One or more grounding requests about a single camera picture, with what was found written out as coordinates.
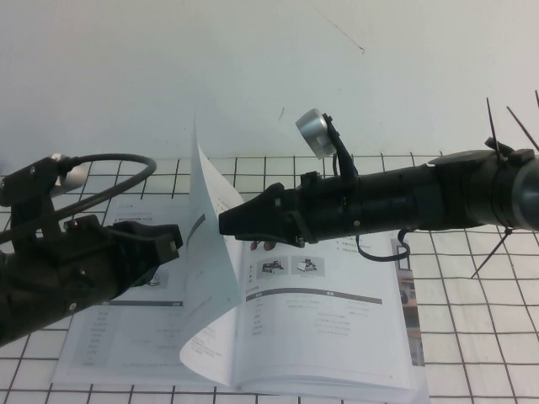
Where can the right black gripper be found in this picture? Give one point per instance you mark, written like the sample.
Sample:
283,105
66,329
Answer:
328,210

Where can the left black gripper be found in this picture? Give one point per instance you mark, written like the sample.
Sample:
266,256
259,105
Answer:
92,269

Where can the white product catalogue book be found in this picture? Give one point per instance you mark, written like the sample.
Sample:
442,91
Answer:
316,336

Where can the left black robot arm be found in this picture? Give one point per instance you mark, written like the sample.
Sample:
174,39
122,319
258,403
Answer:
29,294

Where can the black zip tie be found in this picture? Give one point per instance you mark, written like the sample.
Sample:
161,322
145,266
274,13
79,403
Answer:
490,254
493,130
524,128

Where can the white black-grid tablecloth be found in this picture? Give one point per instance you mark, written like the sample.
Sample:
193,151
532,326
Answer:
463,336

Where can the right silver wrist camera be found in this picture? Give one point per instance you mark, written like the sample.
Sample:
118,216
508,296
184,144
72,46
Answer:
313,132

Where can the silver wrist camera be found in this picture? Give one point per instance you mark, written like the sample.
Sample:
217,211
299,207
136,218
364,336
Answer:
71,177
313,132

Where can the right black camera bracket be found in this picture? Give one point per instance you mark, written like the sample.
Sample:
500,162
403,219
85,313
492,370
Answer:
343,155

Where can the black camera bracket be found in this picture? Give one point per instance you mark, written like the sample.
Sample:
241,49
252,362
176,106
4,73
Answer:
29,189
343,155

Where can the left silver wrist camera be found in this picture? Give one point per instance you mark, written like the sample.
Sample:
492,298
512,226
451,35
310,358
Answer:
71,177

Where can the left black camera bracket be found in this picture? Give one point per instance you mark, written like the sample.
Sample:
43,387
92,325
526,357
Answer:
29,189

